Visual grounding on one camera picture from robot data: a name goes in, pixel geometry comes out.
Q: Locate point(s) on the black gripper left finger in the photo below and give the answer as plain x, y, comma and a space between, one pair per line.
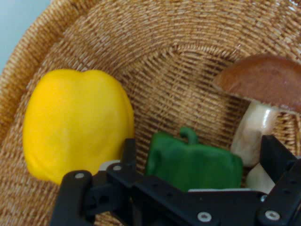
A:
75, 200

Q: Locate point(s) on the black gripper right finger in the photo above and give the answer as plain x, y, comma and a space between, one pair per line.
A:
285, 188

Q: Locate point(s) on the brown cap mushroom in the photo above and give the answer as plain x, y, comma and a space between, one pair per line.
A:
258, 94

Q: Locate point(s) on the yellow bell pepper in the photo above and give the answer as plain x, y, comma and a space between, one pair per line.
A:
75, 122

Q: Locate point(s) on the green bell pepper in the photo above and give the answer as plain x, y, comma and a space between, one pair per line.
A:
192, 162

